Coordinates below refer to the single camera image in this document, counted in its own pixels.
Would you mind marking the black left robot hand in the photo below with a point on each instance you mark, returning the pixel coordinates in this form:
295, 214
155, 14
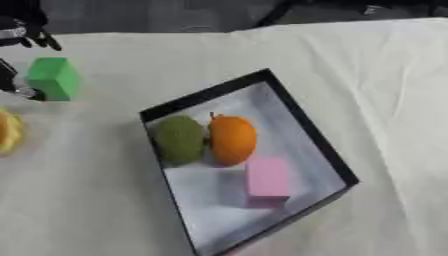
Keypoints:
23, 20

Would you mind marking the green block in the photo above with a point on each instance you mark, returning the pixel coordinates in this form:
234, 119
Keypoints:
53, 78

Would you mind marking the black box with white inside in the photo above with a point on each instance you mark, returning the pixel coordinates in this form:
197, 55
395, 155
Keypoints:
265, 196

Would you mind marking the yellow toy fruit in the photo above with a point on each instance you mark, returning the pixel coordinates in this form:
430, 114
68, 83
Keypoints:
8, 132

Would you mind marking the green oval toy fruit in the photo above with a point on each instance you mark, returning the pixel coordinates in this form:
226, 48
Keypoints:
179, 140

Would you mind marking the orange toy fruit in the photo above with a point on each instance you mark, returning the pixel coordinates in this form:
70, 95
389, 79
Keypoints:
232, 139

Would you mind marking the pink rectangular block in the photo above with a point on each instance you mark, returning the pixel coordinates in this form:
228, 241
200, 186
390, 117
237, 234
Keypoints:
267, 181

